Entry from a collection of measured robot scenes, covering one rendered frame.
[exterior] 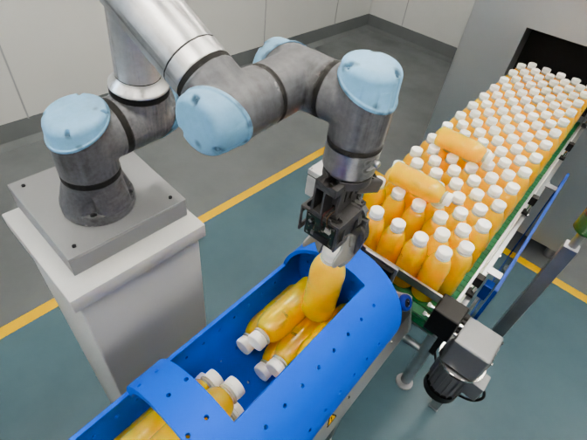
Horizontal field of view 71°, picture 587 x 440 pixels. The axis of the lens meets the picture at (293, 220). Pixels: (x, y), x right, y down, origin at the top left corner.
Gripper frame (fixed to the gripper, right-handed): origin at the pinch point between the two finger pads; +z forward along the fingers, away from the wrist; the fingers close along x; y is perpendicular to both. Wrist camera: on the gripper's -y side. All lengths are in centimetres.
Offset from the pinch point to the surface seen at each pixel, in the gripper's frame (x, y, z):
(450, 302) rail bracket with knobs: 19.7, -32.7, 30.3
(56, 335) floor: -113, 32, 131
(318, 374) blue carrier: 10.1, 14.5, 10.7
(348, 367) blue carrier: 12.6, 8.5, 13.8
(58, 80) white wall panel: -275, -65, 99
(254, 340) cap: -4.8, 14.1, 19.1
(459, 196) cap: 5, -63, 22
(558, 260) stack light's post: 36, -64, 26
